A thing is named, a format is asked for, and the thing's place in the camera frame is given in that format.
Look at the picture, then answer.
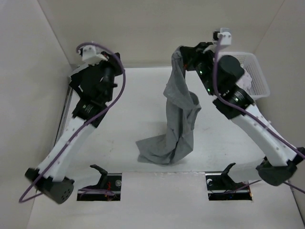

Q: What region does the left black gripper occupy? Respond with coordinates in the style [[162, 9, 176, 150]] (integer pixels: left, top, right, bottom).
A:
[[90, 51, 126, 100]]

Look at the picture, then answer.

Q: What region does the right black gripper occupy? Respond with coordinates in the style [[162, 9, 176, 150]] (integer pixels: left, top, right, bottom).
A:
[[181, 42, 218, 95]]

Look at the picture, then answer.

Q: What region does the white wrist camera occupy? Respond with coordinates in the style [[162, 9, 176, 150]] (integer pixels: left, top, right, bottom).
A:
[[213, 28, 232, 46], [78, 45, 107, 65]]

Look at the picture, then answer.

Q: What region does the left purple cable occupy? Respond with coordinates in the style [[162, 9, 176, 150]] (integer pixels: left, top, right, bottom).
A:
[[18, 42, 126, 203]]

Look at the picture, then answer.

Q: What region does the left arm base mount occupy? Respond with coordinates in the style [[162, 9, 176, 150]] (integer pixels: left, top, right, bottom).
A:
[[77, 164, 122, 202]]

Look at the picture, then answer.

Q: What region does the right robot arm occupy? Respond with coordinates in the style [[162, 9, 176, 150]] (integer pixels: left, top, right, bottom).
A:
[[179, 42, 305, 189]]

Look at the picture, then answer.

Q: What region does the purple cable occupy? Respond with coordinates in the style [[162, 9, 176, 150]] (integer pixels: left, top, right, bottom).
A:
[[18, 42, 126, 203], [213, 35, 305, 195]]

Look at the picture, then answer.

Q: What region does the grey tank top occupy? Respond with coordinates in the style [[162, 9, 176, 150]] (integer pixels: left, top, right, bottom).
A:
[[136, 48, 201, 165]]

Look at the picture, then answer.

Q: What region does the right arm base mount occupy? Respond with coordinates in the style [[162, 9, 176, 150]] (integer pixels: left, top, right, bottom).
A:
[[205, 163, 252, 201]]

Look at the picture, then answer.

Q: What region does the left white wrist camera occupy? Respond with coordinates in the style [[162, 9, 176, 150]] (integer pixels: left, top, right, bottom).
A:
[[78, 45, 107, 65]]

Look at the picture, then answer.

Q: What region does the white plastic basket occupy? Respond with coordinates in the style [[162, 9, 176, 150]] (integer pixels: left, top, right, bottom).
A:
[[218, 52, 270, 100]]

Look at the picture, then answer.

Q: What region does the pale pink tank top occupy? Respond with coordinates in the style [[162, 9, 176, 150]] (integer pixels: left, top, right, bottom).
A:
[[236, 70, 252, 91]]

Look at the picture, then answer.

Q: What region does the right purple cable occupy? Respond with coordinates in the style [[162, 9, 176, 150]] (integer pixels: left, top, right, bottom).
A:
[[213, 35, 305, 195]]

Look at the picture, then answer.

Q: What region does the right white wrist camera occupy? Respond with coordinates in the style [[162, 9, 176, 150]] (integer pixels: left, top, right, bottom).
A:
[[213, 28, 232, 46]]

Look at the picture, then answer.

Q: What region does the folded black tank top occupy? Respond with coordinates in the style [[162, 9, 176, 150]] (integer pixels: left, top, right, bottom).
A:
[[69, 67, 83, 93]]

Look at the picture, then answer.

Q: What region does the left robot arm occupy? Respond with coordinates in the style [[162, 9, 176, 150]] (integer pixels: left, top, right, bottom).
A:
[[25, 51, 125, 204]]

